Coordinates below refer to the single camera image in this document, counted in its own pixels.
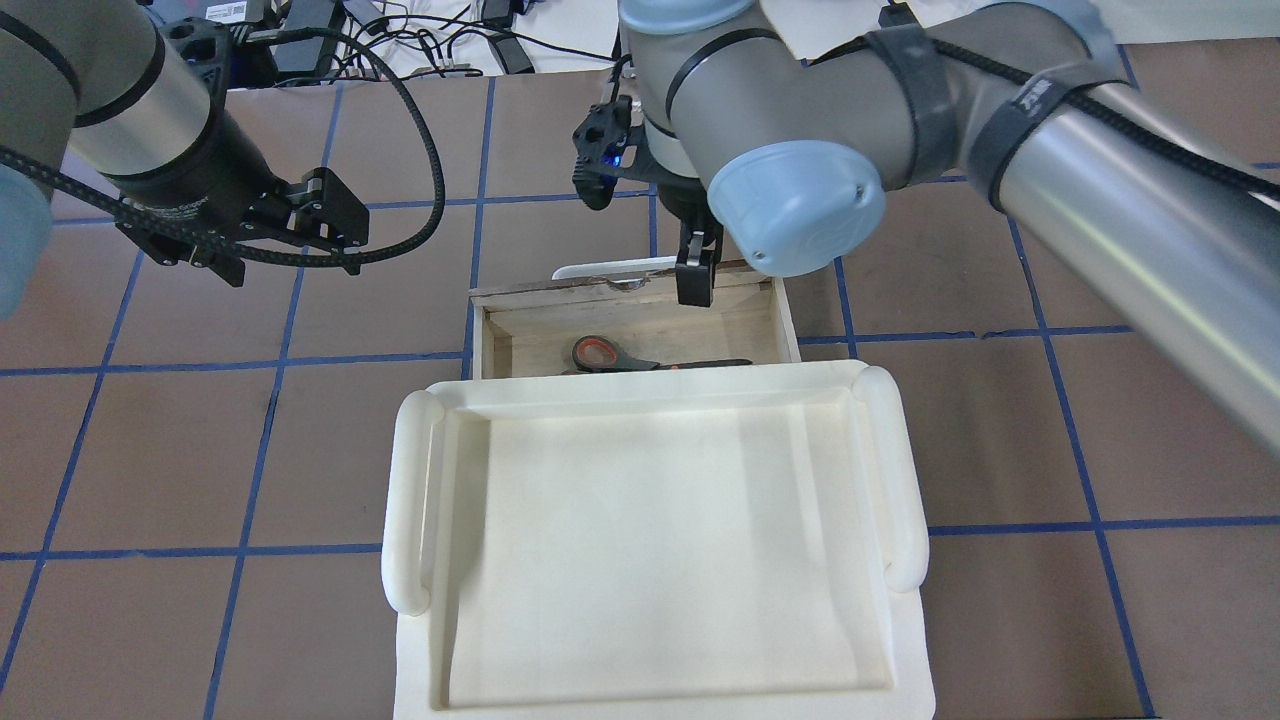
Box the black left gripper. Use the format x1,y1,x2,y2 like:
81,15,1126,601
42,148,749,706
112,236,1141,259
120,129,369,256

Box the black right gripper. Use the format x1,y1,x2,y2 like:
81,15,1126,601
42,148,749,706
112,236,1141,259
572,95,724,307

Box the wooden drawer with white handle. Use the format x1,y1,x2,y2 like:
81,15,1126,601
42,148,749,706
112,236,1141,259
468,258,801,379

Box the grey orange scissors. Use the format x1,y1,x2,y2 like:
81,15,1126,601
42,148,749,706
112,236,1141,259
561,334,753,375

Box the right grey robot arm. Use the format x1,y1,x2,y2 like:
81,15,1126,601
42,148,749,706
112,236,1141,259
572,1,1279,448

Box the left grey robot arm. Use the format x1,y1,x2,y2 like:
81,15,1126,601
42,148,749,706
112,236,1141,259
3,1,369,316

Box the white foam tray box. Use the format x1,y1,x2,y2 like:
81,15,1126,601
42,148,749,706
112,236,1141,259
381,360,936,719

